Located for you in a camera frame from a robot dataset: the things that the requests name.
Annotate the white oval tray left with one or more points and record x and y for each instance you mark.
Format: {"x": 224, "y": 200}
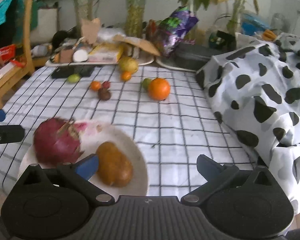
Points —
{"x": 144, "y": 59}

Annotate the red dragon fruit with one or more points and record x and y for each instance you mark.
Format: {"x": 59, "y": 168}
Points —
{"x": 57, "y": 141}

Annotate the green lime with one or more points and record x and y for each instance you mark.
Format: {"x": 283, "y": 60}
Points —
{"x": 74, "y": 78}
{"x": 146, "y": 82}

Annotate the grey zip case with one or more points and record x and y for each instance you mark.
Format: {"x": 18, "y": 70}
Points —
{"x": 193, "y": 56}

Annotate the yellow medicine box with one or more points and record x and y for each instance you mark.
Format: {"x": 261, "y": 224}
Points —
{"x": 106, "y": 52}

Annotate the purple snack bag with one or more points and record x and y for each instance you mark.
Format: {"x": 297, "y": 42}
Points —
{"x": 172, "y": 30}

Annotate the crumpled brown paper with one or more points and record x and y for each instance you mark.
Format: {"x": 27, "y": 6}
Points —
{"x": 90, "y": 29}

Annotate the glass vase left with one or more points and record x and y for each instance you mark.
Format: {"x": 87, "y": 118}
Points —
{"x": 83, "y": 10}

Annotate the glass vase middle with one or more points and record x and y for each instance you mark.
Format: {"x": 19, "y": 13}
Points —
{"x": 134, "y": 19}

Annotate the white cylinder jar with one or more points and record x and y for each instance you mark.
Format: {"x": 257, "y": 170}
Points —
{"x": 80, "y": 55}

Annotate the small red fruit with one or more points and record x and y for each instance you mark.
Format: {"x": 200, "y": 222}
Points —
{"x": 106, "y": 85}

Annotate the brown padded envelope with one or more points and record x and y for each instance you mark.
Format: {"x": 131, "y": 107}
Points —
{"x": 145, "y": 45}

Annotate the small tangerine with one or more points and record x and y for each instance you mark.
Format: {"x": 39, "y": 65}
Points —
{"x": 95, "y": 85}
{"x": 126, "y": 76}

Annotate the white oval tray right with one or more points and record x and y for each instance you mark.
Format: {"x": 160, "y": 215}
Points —
{"x": 172, "y": 65}

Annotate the dark passion fruit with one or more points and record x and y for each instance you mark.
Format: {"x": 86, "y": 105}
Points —
{"x": 104, "y": 94}

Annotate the cow print cloth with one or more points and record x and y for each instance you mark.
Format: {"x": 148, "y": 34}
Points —
{"x": 254, "y": 92}

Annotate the glass vase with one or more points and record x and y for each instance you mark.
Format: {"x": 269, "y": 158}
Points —
{"x": 83, "y": 10}
{"x": 134, "y": 19}

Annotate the brown mango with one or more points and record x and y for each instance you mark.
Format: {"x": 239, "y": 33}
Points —
{"x": 114, "y": 168}

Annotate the large orange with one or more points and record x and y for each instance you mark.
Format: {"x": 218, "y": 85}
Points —
{"x": 159, "y": 89}

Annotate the white floral plate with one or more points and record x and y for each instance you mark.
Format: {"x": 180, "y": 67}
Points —
{"x": 92, "y": 134}

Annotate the white oval tray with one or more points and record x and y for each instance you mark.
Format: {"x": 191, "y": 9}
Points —
{"x": 144, "y": 59}
{"x": 172, "y": 65}

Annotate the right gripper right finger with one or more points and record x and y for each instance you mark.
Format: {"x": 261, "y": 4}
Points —
{"x": 218, "y": 178}

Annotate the checkered tablecloth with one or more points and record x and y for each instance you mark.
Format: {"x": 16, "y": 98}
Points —
{"x": 170, "y": 133}

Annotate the yellow green pear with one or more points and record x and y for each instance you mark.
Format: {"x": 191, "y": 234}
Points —
{"x": 128, "y": 64}

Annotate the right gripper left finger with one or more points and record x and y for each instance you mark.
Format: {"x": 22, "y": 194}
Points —
{"x": 77, "y": 176}

